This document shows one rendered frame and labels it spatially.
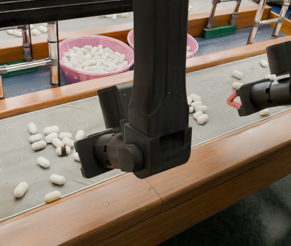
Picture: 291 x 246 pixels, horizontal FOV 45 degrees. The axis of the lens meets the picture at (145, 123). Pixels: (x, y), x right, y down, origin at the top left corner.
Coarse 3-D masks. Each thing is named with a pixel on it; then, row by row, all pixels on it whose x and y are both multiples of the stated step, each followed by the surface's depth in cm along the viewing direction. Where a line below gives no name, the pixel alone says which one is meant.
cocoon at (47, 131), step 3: (51, 126) 86; (54, 126) 86; (45, 129) 85; (48, 129) 85; (51, 129) 85; (54, 129) 85; (57, 129) 86; (45, 132) 85; (48, 132) 85; (51, 132) 85; (57, 132) 86
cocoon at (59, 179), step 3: (54, 174) 74; (51, 177) 74; (54, 177) 74; (57, 177) 74; (60, 177) 74; (63, 177) 74; (51, 180) 74; (54, 180) 74; (57, 180) 73; (60, 180) 73; (63, 180) 74; (57, 183) 74; (60, 183) 74; (63, 183) 74
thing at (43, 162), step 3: (39, 159) 77; (42, 159) 77; (45, 159) 77; (39, 162) 77; (42, 162) 77; (45, 162) 77; (48, 162) 77; (42, 165) 77; (45, 165) 77; (48, 165) 77
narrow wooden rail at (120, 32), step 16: (192, 16) 154; (208, 16) 156; (224, 16) 161; (240, 16) 167; (64, 32) 126; (80, 32) 128; (96, 32) 129; (112, 32) 132; (128, 32) 136; (192, 32) 155; (0, 48) 112; (16, 48) 114; (32, 48) 117
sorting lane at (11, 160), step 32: (224, 64) 127; (256, 64) 130; (96, 96) 101; (224, 96) 110; (0, 128) 86; (64, 128) 89; (96, 128) 90; (192, 128) 95; (224, 128) 97; (0, 160) 78; (32, 160) 79; (64, 160) 80; (0, 192) 71; (32, 192) 72; (64, 192) 73
